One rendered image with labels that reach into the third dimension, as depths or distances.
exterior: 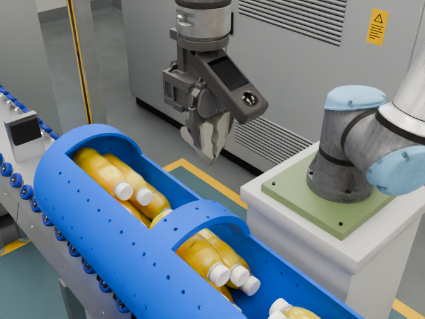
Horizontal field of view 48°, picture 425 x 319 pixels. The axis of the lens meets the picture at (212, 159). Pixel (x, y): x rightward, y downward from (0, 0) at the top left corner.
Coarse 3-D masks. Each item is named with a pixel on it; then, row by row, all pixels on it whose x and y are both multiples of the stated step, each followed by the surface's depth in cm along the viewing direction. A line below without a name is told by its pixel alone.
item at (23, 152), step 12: (12, 120) 150; (24, 120) 152; (36, 120) 154; (12, 132) 150; (24, 132) 153; (36, 132) 155; (12, 144) 153; (24, 144) 156; (36, 144) 159; (24, 156) 158; (36, 156) 161
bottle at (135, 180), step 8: (112, 160) 122; (120, 160) 124; (120, 168) 120; (128, 168) 120; (128, 176) 117; (136, 176) 117; (136, 184) 116; (144, 184) 117; (136, 192) 115; (136, 200) 116
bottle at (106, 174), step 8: (80, 152) 118; (88, 152) 118; (96, 152) 119; (72, 160) 119; (80, 160) 117; (88, 160) 116; (96, 160) 115; (104, 160) 115; (88, 168) 114; (96, 168) 113; (104, 168) 112; (112, 168) 112; (96, 176) 112; (104, 176) 111; (112, 176) 110; (120, 176) 111; (104, 184) 110; (112, 184) 110; (112, 192) 111
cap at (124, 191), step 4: (120, 184) 109; (124, 184) 109; (128, 184) 110; (116, 188) 109; (120, 188) 109; (124, 188) 109; (128, 188) 110; (132, 188) 110; (116, 192) 109; (120, 192) 108; (124, 192) 109; (128, 192) 110; (132, 192) 111; (120, 196) 109; (124, 196) 110; (128, 196) 111; (124, 200) 110
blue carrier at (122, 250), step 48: (96, 144) 123; (48, 192) 110; (96, 192) 101; (192, 192) 114; (96, 240) 97; (144, 240) 89; (240, 240) 106; (144, 288) 87; (192, 288) 80; (288, 288) 98
